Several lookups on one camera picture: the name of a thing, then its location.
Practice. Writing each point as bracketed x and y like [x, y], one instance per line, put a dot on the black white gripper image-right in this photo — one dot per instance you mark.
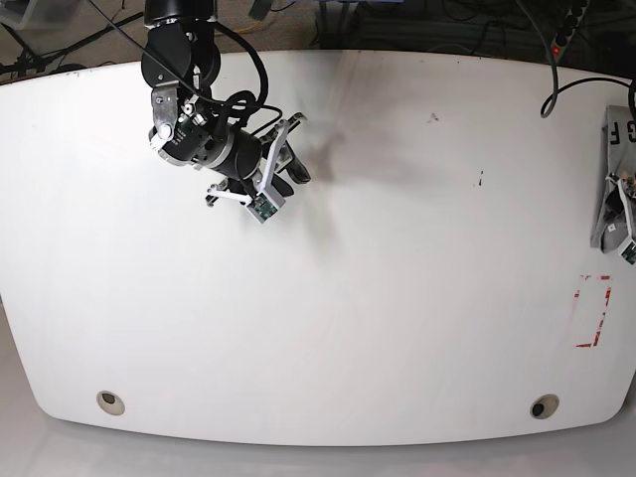
[620, 201]

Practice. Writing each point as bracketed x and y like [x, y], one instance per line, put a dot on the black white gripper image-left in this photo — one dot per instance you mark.
[187, 131]

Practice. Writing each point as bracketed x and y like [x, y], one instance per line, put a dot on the grey T-shirt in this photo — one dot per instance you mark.
[617, 155]

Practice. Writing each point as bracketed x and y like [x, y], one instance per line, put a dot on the red tape marking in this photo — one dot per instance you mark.
[589, 309]

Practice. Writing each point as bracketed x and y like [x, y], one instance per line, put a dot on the black power strip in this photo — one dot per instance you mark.
[567, 27]

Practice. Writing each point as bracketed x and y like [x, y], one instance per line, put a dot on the right table grommet hole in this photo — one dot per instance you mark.
[544, 407]

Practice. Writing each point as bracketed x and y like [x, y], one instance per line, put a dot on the table grommet hole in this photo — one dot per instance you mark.
[110, 403]
[544, 407]

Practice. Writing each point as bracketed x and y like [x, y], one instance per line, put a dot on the left table grommet hole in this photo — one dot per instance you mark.
[110, 403]

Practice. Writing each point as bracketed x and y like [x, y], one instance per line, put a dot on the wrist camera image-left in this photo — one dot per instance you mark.
[265, 205]

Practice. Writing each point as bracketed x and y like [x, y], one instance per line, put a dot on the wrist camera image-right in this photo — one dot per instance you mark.
[627, 251]

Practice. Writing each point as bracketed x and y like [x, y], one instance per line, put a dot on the black arm cable image-left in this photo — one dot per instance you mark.
[253, 74]

